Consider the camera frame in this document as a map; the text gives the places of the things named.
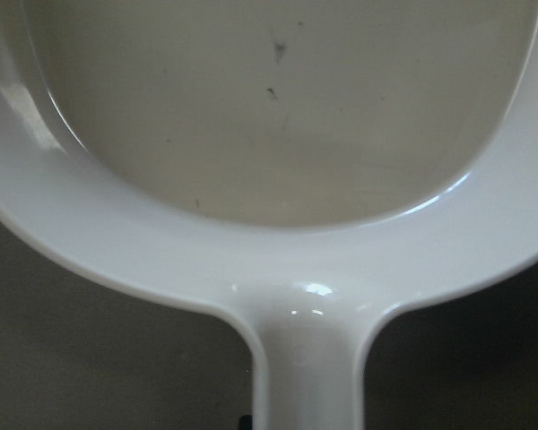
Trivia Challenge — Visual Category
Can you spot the beige plastic dustpan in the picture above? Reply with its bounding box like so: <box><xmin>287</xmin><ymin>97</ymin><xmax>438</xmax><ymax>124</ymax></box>
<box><xmin>0</xmin><ymin>1</ymin><xmax>538</xmax><ymax>429</ymax></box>

